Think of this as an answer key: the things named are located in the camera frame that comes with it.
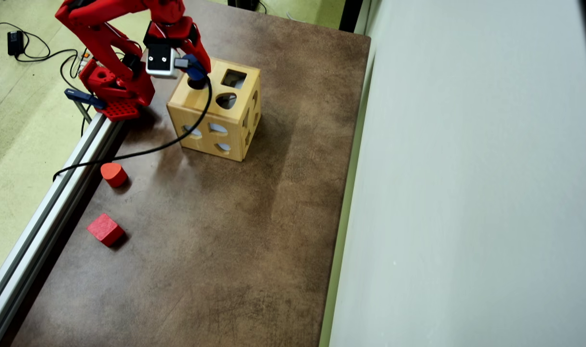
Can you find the red robot arm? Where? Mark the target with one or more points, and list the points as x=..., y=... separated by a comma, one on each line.
x=104, y=43

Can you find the aluminium profile rail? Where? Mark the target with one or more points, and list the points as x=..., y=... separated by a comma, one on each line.
x=13, y=284

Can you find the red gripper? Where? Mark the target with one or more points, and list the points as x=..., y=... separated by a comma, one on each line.
x=199, y=54

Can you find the black power adapter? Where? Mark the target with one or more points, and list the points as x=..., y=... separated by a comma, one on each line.
x=15, y=42

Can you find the red wooden cube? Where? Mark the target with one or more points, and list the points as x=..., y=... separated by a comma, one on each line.
x=104, y=229

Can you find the black device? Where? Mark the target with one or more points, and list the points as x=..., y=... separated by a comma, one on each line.
x=244, y=4

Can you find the orange rounded wooden block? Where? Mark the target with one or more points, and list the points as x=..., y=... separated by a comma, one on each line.
x=115, y=176

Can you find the blue clamp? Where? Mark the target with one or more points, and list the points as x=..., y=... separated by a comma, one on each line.
x=83, y=98

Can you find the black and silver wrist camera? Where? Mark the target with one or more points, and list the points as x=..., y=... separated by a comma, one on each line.
x=160, y=60

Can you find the blue wooden cylinder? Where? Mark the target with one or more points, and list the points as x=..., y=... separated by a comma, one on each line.
x=195, y=72

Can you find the wooden shape sorter box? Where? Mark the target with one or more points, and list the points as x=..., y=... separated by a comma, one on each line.
x=201, y=108

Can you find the black post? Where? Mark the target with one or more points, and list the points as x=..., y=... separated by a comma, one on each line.
x=350, y=14

